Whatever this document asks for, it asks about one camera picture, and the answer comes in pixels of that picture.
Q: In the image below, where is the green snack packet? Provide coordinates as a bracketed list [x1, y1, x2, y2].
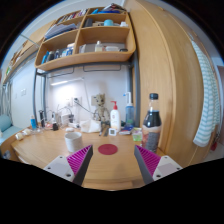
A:
[131, 127, 144, 143]

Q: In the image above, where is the white crumpled tissue pack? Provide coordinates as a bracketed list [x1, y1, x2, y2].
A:
[79, 119, 102, 134]

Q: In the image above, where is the teal cushion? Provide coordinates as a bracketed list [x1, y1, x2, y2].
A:
[0, 114, 13, 133]

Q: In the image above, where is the brown tree figurine toy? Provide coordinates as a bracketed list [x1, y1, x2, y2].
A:
[92, 93, 111, 124]

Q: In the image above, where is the dark drink plastic bottle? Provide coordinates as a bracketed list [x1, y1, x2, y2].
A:
[142, 93, 163, 154]

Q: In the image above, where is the white red pump lotion bottle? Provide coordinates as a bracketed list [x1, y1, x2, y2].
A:
[109, 100, 122, 132]

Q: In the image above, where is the flat round red coaster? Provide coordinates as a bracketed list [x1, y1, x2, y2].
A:
[97, 143, 119, 156]

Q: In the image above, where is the clear blue pump bottle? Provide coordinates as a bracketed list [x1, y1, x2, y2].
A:
[122, 91, 136, 128]

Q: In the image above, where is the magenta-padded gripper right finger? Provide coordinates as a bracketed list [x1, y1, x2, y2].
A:
[134, 144, 184, 185]

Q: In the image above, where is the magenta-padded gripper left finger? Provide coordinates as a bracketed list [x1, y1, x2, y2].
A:
[43, 144, 94, 187]

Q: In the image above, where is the grey metal shelf frame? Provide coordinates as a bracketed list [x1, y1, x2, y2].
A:
[32, 49, 141, 128]

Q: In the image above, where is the wooden wall shelf unit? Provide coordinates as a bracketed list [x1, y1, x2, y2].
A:
[34, 3, 138, 72]

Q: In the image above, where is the green white striped towel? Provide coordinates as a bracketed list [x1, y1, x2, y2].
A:
[190, 39, 222, 148]

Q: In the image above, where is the speckled white ceramic cup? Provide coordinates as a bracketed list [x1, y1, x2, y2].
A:
[64, 131, 84, 154]

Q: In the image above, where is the white LED light bar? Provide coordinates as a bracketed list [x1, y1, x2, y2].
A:
[49, 77, 84, 87]

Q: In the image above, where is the wooden wardrobe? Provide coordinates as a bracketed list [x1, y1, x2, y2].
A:
[124, 0, 214, 168]

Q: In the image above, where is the small blue bottle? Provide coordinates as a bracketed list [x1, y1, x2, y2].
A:
[30, 115, 38, 130]

